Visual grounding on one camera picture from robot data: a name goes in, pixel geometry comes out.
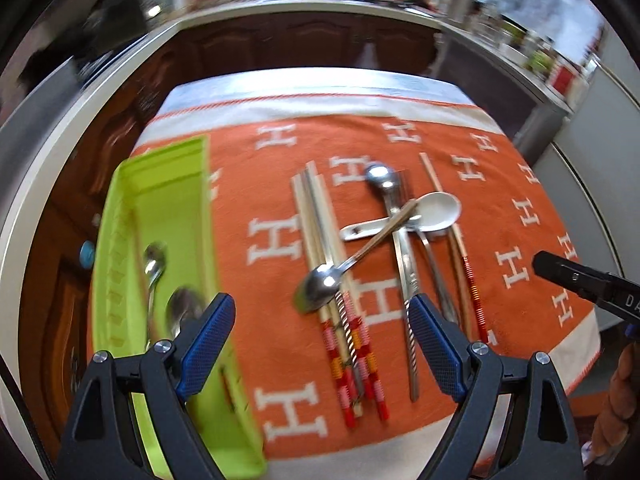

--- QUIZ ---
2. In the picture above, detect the orange printed blanket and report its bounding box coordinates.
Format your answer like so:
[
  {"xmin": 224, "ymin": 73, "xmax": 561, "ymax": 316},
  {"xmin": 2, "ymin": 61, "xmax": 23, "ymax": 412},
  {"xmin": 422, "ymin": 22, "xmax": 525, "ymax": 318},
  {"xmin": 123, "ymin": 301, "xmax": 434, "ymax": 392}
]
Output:
[{"xmin": 127, "ymin": 67, "xmax": 603, "ymax": 480}]

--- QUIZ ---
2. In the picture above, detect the white countertop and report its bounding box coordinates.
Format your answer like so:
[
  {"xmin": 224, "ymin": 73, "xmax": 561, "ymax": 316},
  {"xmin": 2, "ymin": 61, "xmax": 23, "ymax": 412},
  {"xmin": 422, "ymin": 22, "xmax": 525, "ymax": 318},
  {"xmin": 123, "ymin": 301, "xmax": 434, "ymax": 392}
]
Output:
[{"xmin": 0, "ymin": 0, "xmax": 576, "ymax": 411}]

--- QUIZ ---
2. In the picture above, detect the twisted metal chopstick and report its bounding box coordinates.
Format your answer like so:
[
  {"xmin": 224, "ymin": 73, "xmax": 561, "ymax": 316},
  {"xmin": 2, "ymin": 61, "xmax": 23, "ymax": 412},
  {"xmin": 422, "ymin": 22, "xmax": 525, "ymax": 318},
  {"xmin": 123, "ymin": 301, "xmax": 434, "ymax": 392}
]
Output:
[{"xmin": 312, "ymin": 170, "xmax": 368, "ymax": 406}]

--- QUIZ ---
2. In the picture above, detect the wooden chopstick with red pattern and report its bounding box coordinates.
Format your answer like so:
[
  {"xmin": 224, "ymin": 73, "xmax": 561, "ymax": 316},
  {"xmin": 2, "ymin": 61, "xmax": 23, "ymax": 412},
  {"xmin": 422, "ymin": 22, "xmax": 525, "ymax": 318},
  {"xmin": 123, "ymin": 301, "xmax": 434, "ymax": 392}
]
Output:
[
  {"xmin": 291, "ymin": 172, "xmax": 363, "ymax": 432},
  {"xmin": 305, "ymin": 160, "xmax": 391, "ymax": 422},
  {"xmin": 419, "ymin": 152, "xmax": 490, "ymax": 345}
]

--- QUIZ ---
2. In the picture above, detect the white appliance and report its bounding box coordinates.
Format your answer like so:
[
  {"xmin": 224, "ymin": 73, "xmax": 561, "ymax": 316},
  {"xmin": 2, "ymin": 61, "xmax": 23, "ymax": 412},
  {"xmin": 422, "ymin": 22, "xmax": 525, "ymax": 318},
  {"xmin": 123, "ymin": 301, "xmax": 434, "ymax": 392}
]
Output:
[{"xmin": 515, "ymin": 57, "xmax": 640, "ymax": 331}]

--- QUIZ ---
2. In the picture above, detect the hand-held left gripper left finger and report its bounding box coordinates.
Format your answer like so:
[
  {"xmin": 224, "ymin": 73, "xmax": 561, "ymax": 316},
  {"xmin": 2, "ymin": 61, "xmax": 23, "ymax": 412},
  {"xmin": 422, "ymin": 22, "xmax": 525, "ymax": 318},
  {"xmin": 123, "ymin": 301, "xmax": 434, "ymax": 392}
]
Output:
[{"xmin": 57, "ymin": 292, "xmax": 237, "ymax": 480}]

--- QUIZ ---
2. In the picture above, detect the metal fork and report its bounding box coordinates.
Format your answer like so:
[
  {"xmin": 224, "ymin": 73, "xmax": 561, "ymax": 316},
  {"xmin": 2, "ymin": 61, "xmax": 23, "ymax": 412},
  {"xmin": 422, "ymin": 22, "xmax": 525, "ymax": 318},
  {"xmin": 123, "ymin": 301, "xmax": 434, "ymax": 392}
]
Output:
[{"xmin": 394, "ymin": 167, "xmax": 463, "ymax": 326}]

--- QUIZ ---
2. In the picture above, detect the red container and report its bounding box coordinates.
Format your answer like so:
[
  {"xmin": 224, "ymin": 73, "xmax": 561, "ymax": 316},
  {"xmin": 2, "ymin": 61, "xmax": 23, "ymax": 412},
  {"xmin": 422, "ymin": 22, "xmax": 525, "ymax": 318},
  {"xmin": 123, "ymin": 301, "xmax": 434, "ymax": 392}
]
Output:
[{"xmin": 549, "ymin": 66, "xmax": 573, "ymax": 95}]

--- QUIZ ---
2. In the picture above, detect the small metal spoon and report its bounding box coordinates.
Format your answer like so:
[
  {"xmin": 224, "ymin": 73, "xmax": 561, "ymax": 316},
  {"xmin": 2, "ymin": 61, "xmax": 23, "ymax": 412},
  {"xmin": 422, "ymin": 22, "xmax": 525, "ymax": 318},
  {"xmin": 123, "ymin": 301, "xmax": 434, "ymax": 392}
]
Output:
[{"xmin": 292, "ymin": 199, "xmax": 418, "ymax": 317}]

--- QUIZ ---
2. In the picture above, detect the person's right hand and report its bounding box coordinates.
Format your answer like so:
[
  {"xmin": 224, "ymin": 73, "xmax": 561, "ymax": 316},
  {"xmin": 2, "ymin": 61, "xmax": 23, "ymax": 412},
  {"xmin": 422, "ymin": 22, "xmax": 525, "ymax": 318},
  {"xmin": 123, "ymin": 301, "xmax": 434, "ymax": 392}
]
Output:
[{"xmin": 590, "ymin": 342, "xmax": 640, "ymax": 466}]

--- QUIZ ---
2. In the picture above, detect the white ceramic spoon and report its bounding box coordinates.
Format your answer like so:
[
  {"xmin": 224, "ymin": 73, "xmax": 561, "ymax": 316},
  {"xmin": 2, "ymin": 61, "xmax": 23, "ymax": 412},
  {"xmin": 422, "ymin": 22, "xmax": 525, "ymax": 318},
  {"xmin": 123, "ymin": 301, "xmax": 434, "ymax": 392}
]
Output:
[{"xmin": 340, "ymin": 191, "xmax": 462, "ymax": 242}]

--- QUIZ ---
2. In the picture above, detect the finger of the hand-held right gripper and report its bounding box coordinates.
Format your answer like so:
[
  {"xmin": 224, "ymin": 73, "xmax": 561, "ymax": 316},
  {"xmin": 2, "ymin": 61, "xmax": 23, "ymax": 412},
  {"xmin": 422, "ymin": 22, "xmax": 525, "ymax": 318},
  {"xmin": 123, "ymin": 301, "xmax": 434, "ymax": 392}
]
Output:
[{"xmin": 532, "ymin": 251, "xmax": 601, "ymax": 306}]

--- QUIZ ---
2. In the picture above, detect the large metal spoon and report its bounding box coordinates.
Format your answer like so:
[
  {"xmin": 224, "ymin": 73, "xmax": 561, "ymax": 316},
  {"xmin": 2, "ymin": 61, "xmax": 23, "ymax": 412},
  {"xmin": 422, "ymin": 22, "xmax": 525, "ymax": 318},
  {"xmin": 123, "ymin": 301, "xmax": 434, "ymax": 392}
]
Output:
[{"xmin": 365, "ymin": 161, "xmax": 422, "ymax": 403}]

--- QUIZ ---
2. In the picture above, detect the green plastic utensil tray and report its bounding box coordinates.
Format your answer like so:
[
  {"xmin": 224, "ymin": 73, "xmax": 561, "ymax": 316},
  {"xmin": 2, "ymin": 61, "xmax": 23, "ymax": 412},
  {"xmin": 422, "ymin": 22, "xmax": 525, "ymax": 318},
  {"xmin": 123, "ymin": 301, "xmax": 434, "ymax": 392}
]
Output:
[{"xmin": 87, "ymin": 135, "xmax": 268, "ymax": 478}]

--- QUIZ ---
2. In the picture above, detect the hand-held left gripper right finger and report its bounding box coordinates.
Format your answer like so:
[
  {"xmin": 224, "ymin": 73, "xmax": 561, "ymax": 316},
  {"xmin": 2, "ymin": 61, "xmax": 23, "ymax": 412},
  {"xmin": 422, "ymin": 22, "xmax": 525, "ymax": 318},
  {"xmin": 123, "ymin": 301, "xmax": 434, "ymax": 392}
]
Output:
[{"xmin": 407, "ymin": 294, "xmax": 586, "ymax": 480}]

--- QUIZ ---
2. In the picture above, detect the brown wooden cabinet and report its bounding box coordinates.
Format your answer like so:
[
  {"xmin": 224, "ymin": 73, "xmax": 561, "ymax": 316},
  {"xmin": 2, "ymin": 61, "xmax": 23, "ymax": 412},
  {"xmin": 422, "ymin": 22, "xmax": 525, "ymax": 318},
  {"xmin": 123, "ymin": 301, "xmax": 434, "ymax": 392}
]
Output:
[{"xmin": 30, "ymin": 12, "xmax": 541, "ymax": 461}]

